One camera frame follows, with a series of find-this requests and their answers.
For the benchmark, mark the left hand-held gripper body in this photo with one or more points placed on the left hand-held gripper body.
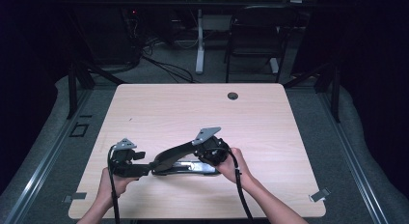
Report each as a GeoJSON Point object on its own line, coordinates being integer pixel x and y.
{"type": "Point", "coordinates": [122, 161]}

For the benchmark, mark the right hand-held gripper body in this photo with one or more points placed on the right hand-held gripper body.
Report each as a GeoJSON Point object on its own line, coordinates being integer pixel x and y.
{"type": "Point", "coordinates": [213, 151]}

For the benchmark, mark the black stapler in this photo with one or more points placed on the black stapler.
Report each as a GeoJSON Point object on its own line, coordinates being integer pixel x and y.
{"type": "Point", "coordinates": [173, 154]}

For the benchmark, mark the person's left hand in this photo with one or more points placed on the person's left hand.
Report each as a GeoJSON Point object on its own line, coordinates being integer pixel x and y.
{"type": "Point", "coordinates": [112, 185]}

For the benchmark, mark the person's right hand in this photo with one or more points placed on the person's right hand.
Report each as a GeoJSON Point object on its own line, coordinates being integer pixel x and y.
{"type": "Point", "coordinates": [234, 169]}

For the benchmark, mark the grey tape strip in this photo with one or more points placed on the grey tape strip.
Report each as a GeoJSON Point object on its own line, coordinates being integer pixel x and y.
{"type": "Point", "coordinates": [320, 195]}
{"type": "Point", "coordinates": [75, 196]}

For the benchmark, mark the black metal stand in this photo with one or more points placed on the black metal stand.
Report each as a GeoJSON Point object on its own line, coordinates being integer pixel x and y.
{"type": "Point", "coordinates": [335, 98]}
{"type": "Point", "coordinates": [72, 95]}

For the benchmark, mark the white desk leg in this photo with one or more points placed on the white desk leg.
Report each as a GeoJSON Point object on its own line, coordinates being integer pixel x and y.
{"type": "Point", "coordinates": [200, 50]}
{"type": "Point", "coordinates": [274, 65]}

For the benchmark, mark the dark computer tower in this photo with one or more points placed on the dark computer tower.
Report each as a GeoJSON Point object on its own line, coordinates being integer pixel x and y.
{"type": "Point", "coordinates": [109, 37]}

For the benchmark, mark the black folding chair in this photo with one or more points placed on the black folding chair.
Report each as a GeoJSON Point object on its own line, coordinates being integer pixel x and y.
{"type": "Point", "coordinates": [257, 34]}

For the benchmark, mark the aluminium floor rail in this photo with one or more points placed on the aluminium floor rail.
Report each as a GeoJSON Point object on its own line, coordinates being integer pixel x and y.
{"type": "Point", "coordinates": [357, 162]}
{"type": "Point", "coordinates": [41, 162]}

